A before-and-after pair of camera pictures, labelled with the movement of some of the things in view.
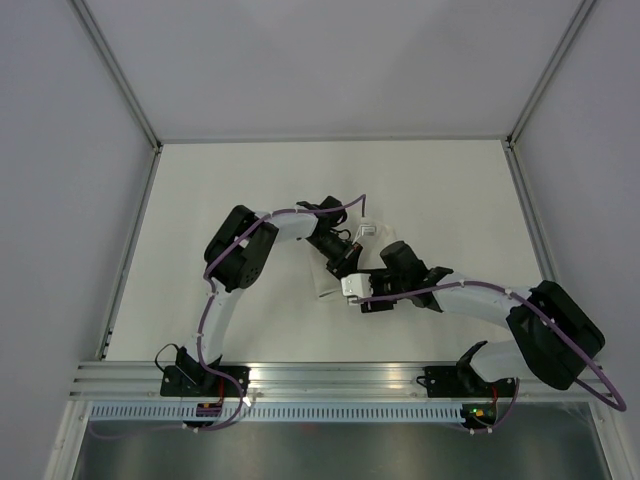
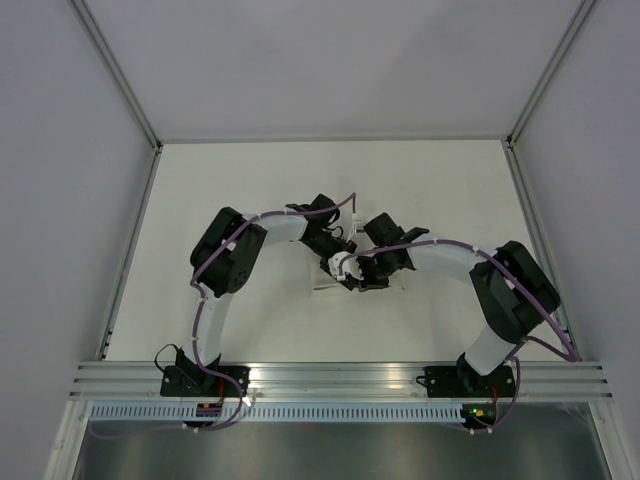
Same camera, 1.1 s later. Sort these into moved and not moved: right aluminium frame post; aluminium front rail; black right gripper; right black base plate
Moved: black right gripper
Not moved: aluminium front rail; right aluminium frame post; right black base plate
